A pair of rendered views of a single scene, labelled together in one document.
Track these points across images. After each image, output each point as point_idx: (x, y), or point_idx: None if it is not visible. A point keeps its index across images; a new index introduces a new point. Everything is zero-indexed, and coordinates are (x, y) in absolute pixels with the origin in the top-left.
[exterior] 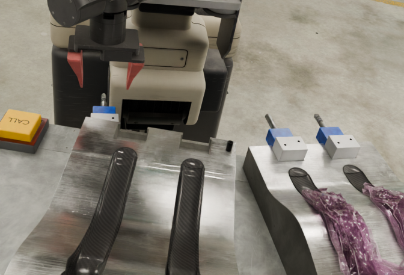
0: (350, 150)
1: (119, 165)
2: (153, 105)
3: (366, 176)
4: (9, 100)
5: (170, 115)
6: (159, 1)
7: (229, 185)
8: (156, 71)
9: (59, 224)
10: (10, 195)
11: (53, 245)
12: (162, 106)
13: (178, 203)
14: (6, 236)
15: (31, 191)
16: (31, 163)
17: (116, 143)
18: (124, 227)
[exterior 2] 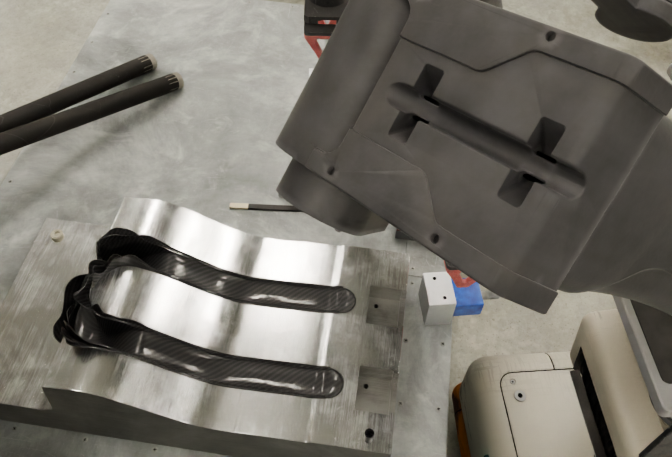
0: None
1: (327, 297)
2: (595, 401)
3: None
4: None
5: (594, 439)
6: None
7: (294, 432)
8: (638, 377)
9: (227, 243)
10: (328, 227)
11: (184, 232)
12: (600, 416)
13: (264, 363)
14: (274, 233)
15: (336, 244)
16: (378, 238)
17: (361, 289)
18: (226, 303)
